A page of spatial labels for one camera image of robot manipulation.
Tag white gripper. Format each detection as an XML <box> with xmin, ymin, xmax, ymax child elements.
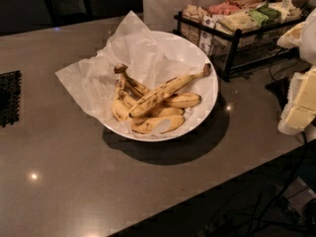
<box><xmin>276</xmin><ymin>8</ymin><xmax>316</xmax><ymax>135</ymax></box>

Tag long top banana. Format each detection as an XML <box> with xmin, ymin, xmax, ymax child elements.
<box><xmin>128</xmin><ymin>63</ymin><xmax>211</xmax><ymax>118</ymax></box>

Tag white round bowl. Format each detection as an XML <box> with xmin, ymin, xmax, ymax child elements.
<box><xmin>99</xmin><ymin>31</ymin><xmax>218</xmax><ymax>142</ymax></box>

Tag spotted banana right middle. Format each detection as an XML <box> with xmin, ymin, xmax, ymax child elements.
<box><xmin>163</xmin><ymin>93</ymin><xmax>201</xmax><ymax>109</ymax></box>

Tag front bottom banana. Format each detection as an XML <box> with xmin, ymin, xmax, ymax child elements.
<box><xmin>129</xmin><ymin>115</ymin><xmax>185</xmax><ymax>134</ymax></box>

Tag left banana bunch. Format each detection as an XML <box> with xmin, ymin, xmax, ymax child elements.
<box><xmin>114</xmin><ymin>63</ymin><xmax>150</xmax><ymax>109</ymax></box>

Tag black power adapter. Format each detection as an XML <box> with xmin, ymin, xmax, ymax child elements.
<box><xmin>265</xmin><ymin>77</ymin><xmax>290</xmax><ymax>110</ymax></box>

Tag green tea packets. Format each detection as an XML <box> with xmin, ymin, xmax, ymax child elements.
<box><xmin>248</xmin><ymin>4</ymin><xmax>281</xmax><ymax>27</ymax></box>

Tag pink sweetener packets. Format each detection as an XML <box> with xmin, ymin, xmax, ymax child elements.
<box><xmin>208</xmin><ymin>2</ymin><xmax>240</xmax><ymax>15</ymax></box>

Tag white paper liner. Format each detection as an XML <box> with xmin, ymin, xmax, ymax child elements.
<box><xmin>54</xmin><ymin>10</ymin><xmax>219</xmax><ymax>140</ymax></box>

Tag dark chair background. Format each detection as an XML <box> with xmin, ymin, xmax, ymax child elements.
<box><xmin>44</xmin><ymin>0</ymin><xmax>93</xmax><ymax>27</ymax></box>

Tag black table grate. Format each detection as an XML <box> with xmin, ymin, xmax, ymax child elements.
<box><xmin>0</xmin><ymin>70</ymin><xmax>22</xmax><ymax>127</ymax></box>

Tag black wire condiment rack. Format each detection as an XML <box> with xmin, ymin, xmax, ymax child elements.
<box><xmin>173</xmin><ymin>12</ymin><xmax>303</xmax><ymax>82</ymax></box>

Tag black power cable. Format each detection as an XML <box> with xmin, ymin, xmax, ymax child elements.
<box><xmin>203</xmin><ymin>49</ymin><xmax>316</xmax><ymax>237</ymax></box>

